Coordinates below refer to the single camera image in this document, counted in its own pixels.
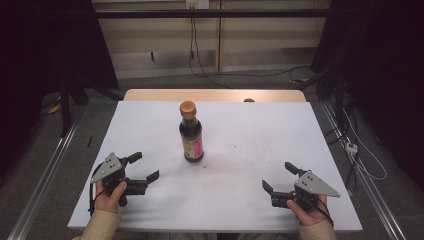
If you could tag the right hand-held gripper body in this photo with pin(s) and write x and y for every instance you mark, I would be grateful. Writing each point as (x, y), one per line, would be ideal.
(311, 186)

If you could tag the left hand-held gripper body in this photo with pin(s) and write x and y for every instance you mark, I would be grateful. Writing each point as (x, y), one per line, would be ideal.
(110, 168)

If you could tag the dark sauce bottle orange cap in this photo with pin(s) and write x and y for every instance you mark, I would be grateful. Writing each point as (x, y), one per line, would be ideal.
(191, 133)

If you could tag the person's right hand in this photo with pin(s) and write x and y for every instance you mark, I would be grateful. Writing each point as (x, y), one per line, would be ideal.
(308, 215)

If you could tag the person's left hand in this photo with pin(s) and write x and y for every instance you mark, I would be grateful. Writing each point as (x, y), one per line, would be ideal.
(110, 198)

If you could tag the white board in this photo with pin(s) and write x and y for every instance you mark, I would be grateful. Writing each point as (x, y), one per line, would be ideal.
(233, 183)

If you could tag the white power strip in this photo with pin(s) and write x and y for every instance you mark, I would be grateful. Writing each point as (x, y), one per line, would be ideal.
(351, 148)

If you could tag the black metal stand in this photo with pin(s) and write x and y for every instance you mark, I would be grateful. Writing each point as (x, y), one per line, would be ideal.
(65, 110)

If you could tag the dark round table grommet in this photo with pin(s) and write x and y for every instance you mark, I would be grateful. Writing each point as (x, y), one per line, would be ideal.
(249, 100)

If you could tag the wooden table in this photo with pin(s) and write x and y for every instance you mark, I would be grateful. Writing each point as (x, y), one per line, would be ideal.
(213, 95)

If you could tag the dark curtain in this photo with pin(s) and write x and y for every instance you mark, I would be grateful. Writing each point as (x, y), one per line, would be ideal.
(40, 50)
(383, 66)

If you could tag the black horizontal bar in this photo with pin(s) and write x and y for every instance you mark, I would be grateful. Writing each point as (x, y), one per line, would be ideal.
(213, 13)

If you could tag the metal floor rail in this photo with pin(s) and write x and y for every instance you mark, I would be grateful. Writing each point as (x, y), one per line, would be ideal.
(370, 186)
(40, 186)

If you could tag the white wall socket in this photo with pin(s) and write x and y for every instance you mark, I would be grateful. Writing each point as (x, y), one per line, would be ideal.
(197, 3)

